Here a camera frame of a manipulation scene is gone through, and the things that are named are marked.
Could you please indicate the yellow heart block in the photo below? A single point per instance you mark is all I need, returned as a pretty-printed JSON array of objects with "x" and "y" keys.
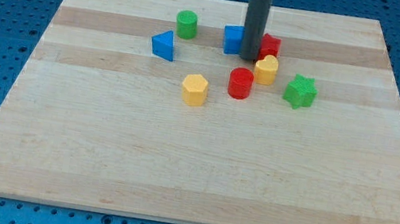
[{"x": 265, "y": 70}]

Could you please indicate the yellow hexagon block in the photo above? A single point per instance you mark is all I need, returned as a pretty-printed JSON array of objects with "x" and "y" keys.
[{"x": 194, "y": 90}]

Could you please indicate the red cylinder block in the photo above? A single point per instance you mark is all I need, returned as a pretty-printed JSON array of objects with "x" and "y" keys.
[{"x": 240, "y": 83}]

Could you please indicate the wooden board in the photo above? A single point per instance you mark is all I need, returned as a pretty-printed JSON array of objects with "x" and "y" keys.
[{"x": 96, "y": 121}]

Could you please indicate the blue triangle block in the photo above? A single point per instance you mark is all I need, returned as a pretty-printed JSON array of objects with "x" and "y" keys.
[{"x": 162, "y": 45}]

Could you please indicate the blue cube block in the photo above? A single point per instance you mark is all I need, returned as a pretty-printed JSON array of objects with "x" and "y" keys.
[{"x": 232, "y": 39}]

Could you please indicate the green cylinder block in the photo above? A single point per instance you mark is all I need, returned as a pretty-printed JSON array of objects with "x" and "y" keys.
[{"x": 186, "y": 24}]

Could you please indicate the red star block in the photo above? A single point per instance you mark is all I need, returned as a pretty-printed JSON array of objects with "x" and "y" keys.
[{"x": 270, "y": 46}]

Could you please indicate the green star block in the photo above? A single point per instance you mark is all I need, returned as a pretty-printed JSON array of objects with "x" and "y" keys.
[{"x": 300, "y": 92}]

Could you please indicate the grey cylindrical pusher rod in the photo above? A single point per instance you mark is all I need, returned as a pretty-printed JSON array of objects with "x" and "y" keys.
[{"x": 254, "y": 27}]

